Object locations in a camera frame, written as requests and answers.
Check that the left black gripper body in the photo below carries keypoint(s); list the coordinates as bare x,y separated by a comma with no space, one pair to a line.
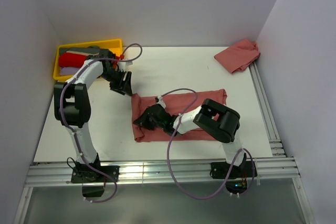
116,78

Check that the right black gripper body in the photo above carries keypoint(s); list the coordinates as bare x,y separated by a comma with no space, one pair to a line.
148,123

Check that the salmon pink t-shirt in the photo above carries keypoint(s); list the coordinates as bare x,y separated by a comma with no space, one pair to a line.
239,56
175,103

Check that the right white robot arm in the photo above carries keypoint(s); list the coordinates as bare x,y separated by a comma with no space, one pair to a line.
215,119

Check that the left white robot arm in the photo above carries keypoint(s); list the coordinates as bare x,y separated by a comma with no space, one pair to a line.
72,105

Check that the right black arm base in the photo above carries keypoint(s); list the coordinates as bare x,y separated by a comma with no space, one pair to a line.
237,178

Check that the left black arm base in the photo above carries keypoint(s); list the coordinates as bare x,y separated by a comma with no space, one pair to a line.
93,183

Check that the yellow plastic tray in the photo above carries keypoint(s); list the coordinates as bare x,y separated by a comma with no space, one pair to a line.
114,45

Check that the rolled grey t-shirt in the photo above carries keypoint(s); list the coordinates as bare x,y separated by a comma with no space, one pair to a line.
93,50

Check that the rolled lilac t-shirt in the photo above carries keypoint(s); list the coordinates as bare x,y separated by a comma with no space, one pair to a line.
68,71

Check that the rolled beige t-shirt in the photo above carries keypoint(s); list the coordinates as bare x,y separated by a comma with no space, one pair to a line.
77,52

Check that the rolled red t-shirt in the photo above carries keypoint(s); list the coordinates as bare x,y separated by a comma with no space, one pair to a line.
69,59

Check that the folded salmon pink t-shirt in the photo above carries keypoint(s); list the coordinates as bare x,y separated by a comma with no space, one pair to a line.
239,56

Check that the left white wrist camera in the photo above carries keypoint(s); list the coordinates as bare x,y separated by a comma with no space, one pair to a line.
125,63

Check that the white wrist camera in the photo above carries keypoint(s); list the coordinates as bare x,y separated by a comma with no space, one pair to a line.
125,63
159,100

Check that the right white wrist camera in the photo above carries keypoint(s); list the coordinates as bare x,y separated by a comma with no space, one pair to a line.
159,100

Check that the aluminium rail frame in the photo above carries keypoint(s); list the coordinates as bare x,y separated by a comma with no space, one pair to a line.
280,166

